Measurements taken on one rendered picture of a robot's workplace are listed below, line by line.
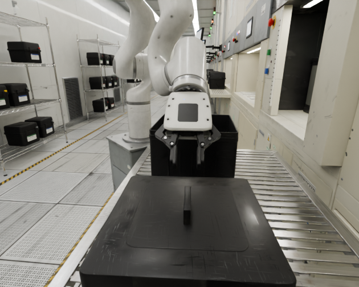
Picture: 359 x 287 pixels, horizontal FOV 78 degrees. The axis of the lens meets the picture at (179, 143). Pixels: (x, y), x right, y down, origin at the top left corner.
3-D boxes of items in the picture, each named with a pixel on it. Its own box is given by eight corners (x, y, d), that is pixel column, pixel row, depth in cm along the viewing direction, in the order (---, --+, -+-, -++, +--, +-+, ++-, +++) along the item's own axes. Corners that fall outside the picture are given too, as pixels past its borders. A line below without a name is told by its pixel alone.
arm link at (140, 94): (124, 102, 117) (121, 53, 110) (158, 100, 124) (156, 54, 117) (129, 105, 107) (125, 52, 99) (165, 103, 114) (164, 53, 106)
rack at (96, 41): (108, 111, 616) (101, 41, 560) (125, 111, 612) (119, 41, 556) (86, 121, 502) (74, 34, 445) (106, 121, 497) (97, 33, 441)
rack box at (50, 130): (45, 138, 314) (41, 120, 305) (25, 138, 315) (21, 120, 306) (57, 132, 342) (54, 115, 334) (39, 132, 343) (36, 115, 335)
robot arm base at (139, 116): (116, 136, 121) (113, 102, 116) (146, 131, 133) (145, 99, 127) (133, 146, 108) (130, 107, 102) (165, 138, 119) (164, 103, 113)
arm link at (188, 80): (168, 74, 50) (167, 85, 49) (208, 74, 49) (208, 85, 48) (171, 98, 57) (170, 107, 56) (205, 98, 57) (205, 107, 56)
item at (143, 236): (133, 207, 60) (129, 163, 55) (244, 211, 58) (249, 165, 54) (80, 329, 32) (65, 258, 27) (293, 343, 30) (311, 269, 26)
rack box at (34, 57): (29, 62, 284) (24, 40, 276) (8, 62, 287) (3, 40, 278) (44, 63, 313) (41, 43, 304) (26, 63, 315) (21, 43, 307)
